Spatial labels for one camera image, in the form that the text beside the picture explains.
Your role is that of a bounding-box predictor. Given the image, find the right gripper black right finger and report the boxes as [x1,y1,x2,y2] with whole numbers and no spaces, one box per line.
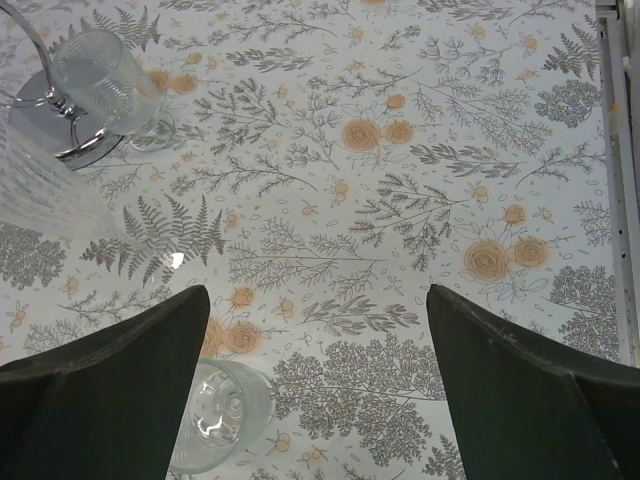
[426,284,639,479]

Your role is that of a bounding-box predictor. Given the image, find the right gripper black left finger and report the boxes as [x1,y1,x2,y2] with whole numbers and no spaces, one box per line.
[1,285,210,479]

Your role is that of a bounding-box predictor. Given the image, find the ribbed stemmed wine glass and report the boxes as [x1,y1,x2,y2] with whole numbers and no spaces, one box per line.
[1,120,185,270]

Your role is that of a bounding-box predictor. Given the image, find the chrome wine glass rack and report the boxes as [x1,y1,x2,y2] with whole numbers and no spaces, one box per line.
[1,1,123,170]

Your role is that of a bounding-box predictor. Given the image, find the ribbed short glass near rack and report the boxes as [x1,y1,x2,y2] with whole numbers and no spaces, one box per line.
[51,29,175,152]

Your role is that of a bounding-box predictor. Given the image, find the short glass front right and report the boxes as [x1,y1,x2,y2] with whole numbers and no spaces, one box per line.
[169,358,275,475]

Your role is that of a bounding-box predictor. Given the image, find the floral table cloth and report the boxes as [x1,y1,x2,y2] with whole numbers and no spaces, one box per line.
[1,1,620,479]

